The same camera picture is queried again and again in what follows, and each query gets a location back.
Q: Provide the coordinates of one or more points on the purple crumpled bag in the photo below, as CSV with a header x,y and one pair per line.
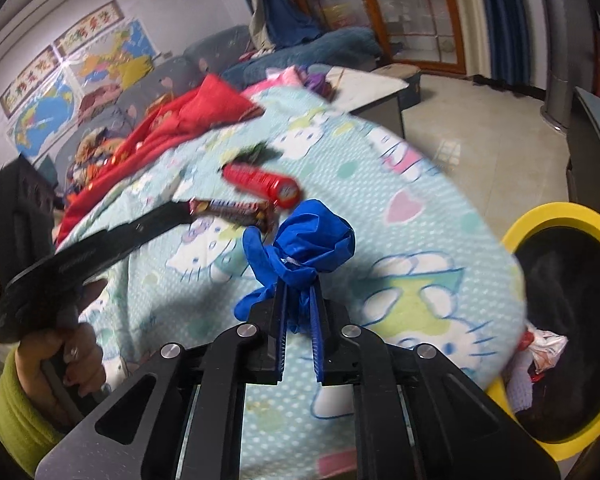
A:
x,y
316,84

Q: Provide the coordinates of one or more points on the country map poster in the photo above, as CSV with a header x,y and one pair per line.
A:
x,y
115,57

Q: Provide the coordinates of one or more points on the brown candy bar wrapper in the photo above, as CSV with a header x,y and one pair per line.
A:
x,y
230,208

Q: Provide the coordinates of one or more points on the wooden framed glass door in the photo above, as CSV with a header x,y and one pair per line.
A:
x,y
380,10

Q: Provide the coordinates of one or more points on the white top coffee table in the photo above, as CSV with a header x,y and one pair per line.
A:
x,y
365,87

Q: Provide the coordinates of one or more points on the blue plastic glove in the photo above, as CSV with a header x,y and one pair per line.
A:
x,y
310,235

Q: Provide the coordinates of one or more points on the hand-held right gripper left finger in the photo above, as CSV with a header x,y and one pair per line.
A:
x,y
280,332

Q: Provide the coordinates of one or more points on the black glass tv cabinet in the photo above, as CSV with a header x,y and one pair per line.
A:
x,y
590,150

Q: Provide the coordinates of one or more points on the yellow rimmed black trash bin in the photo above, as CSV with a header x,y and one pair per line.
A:
x,y
555,215

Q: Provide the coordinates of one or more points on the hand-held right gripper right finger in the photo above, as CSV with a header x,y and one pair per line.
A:
x,y
317,337

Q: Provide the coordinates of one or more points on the dark padded stool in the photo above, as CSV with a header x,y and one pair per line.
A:
x,y
405,77

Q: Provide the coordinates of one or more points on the pink cloth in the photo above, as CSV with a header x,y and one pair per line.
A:
x,y
280,80

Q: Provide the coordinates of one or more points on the white crumpled snack wrapper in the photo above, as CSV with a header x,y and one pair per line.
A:
x,y
545,352

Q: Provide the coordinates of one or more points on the blue curtain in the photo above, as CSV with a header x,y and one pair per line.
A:
x,y
510,20
285,10

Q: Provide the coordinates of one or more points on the world map poster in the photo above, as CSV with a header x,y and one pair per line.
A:
x,y
42,117

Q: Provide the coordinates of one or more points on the colourful clothes pile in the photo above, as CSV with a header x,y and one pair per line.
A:
x,y
95,155

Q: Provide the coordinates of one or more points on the red cloth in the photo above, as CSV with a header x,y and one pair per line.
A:
x,y
215,100

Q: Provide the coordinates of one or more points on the cartoon cat printed blanket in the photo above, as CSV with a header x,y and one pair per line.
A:
x,y
380,180

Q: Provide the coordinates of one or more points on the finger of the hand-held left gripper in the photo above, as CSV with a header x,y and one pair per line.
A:
x,y
105,245

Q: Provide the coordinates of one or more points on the grey heart patterned sofa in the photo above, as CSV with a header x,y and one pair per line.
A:
x,y
180,72

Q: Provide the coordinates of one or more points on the long framed wall banner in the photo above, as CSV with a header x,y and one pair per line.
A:
x,y
90,27
30,80

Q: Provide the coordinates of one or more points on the beige curtain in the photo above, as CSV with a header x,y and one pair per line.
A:
x,y
260,32

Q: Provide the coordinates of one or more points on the red tube snack packet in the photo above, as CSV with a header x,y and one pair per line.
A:
x,y
260,180

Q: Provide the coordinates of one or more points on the person's left hand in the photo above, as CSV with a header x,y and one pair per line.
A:
x,y
80,360

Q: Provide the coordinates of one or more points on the lavender dotted wrapper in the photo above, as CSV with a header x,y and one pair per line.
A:
x,y
517,387

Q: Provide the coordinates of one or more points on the grey standing air conditioner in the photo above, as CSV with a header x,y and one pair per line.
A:
x,y
570,50

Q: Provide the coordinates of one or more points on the blue plush blanket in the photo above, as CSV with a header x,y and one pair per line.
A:
x,y
320,52

